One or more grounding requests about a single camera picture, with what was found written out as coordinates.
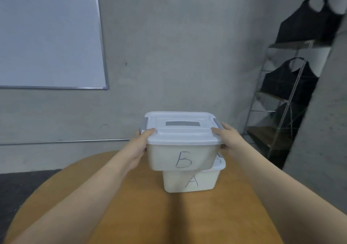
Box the person's left hand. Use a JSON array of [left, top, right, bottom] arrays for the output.
[[126, 128, 157, 168]]

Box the person's right hand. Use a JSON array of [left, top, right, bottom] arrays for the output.
[[211, 122, 250, 158]]

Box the white plastic bin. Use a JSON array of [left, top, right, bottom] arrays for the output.
[[146, 141, 222, 172], [163, 162, 225, 193]]

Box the white tray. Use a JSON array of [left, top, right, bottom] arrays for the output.
[[143, 111, 223, 146], [209, 155, 227, 172]]

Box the person's right forearm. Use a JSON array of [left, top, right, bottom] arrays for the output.
[[233, 144, 347, 244]]

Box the person's left forearm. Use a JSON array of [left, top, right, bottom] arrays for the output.
[[11, 153, 137, 244]]

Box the whiteboard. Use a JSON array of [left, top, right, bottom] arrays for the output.
[[0, 0, 110, 90]]

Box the metal rack frame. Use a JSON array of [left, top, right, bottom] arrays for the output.
[[243, 0, 347, 169]]

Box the grey wall pipe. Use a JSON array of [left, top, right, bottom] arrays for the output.
[[0, 138, 132, 146]]

